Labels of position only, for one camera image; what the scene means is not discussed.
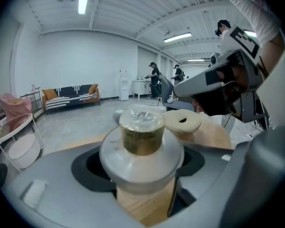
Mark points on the white round side table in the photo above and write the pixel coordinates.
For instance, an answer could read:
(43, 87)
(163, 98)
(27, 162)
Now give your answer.
(12, 127)

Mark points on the white water dispenser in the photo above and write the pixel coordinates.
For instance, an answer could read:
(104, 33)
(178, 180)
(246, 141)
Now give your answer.
(123, 87)

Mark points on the dark shelf rack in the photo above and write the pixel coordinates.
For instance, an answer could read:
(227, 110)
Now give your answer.
(33, 101)

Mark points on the wooden coffee table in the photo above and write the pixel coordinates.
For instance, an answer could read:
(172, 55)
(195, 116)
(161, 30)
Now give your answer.
(213, 132)

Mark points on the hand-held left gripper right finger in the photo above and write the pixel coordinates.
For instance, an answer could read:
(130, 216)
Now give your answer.
(216, 186)

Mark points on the blue chair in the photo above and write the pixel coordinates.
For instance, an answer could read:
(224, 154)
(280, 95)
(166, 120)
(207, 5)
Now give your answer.
(178, 104)

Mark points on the pink chair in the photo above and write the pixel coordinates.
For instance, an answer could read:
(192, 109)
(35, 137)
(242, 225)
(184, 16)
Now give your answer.
(13, 106)

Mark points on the black white striped blanket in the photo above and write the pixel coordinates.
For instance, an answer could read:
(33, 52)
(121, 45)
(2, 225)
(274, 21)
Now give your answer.
(71, 95)

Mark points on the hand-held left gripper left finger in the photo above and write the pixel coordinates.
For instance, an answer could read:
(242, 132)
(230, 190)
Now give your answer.
(61, 198)

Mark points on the orange cushion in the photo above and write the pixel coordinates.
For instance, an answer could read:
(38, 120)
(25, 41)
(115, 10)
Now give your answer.
(93, 88)
(50, 94)

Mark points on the person's white printed shirt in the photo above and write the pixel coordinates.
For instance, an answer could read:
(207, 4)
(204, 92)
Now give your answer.
(247, 6)

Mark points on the white round pouf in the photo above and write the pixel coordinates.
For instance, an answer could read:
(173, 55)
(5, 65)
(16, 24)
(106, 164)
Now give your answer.
(23, 151)

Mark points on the person's right hand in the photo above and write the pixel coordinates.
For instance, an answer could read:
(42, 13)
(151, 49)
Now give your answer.
(240, 77)

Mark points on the small glass object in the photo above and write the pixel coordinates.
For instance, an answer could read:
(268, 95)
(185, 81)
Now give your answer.
(141, 151)

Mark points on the person's right forearm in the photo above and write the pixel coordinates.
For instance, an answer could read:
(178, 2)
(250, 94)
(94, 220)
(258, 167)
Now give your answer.
(273, 53)

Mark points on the orange sofa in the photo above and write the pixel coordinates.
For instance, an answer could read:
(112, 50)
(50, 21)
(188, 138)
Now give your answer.
(71, 103)

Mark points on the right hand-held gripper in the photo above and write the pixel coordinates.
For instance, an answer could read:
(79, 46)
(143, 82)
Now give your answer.
(251, 103)

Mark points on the white desk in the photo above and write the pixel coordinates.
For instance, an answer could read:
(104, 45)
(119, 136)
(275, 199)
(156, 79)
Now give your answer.
(141, 87)

